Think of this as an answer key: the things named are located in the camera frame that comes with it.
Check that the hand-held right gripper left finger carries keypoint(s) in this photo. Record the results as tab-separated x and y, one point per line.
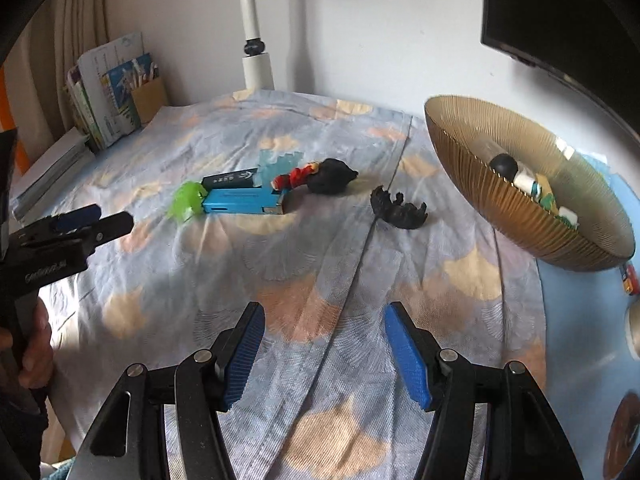
242	360

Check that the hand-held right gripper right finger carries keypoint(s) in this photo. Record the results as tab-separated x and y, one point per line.
407	355

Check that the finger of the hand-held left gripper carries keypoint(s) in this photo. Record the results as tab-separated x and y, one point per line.
77	219
107	230

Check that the ribbed amber glass bowl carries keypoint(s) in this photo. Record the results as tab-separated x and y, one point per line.
500	220

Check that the person's left forearm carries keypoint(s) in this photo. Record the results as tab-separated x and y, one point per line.
17	440

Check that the person's left hand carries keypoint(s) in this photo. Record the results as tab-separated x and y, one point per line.
37	355

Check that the white stacked books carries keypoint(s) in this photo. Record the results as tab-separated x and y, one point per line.
50	170

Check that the green toy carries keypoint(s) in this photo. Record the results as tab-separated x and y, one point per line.
187	201

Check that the patterned bed sheet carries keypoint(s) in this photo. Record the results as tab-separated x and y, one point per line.
310	270

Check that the row of upright books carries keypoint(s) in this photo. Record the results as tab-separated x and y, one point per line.
107	95

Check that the black rectangular box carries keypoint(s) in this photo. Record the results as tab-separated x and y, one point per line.
232	178

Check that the cardboard pen holder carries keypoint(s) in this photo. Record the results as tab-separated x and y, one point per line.
149	100

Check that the blue rectangular box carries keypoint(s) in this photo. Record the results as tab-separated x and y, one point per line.
245	203

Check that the black claw-shaped toy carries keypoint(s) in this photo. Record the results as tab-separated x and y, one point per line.
400	210

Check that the light blue side table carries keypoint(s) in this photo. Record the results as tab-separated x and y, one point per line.
585	340

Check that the light blue crystal toy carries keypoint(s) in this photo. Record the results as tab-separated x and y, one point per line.
280	162

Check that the red toy figure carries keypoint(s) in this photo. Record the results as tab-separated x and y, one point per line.
296	177

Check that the black lumpy toy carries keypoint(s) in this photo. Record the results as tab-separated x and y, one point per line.
332	176

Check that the beige curtain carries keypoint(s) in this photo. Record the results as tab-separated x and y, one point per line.
65	20

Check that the white cylinder toy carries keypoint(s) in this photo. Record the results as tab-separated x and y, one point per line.
525	181

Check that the white small block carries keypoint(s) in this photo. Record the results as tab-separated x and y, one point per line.
568	215

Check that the black round toy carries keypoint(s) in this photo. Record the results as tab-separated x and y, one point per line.
503	165

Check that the clear cylinder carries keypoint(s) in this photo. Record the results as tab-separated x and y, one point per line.
487	149

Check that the white round object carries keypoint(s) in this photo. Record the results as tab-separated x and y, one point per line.
634	332

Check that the brown round object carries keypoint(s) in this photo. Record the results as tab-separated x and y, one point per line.
625	435

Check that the small red orange item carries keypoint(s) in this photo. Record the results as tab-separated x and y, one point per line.
628	277

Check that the white lamp pole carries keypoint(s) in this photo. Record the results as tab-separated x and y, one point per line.
254	35

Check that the black monitor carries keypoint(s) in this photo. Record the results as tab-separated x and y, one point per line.
560	10

